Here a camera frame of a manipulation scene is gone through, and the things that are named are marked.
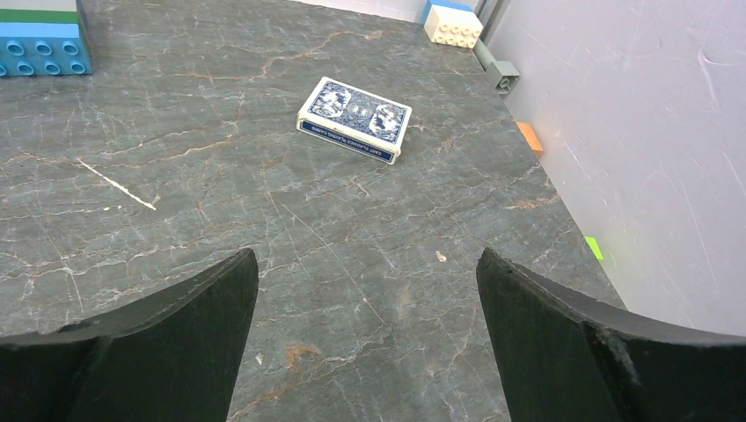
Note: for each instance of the lime green block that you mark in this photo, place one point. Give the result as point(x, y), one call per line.
point(595, 247)

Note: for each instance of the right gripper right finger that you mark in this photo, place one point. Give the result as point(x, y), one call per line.
point(565, 356)

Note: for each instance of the blue green stacked bricks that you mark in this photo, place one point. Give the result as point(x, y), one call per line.
point(44, 38)

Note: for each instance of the blue playing card box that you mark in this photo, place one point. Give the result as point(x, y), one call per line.
point(355, 119)

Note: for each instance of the white blue brick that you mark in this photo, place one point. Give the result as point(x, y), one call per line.
point(451, 24)

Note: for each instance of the orange wooden block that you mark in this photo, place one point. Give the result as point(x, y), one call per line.
point(531, 138)

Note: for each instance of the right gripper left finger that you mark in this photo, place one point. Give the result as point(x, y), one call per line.
point(170, 356)

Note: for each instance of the grey brick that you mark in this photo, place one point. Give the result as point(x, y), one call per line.
point(503, 76)

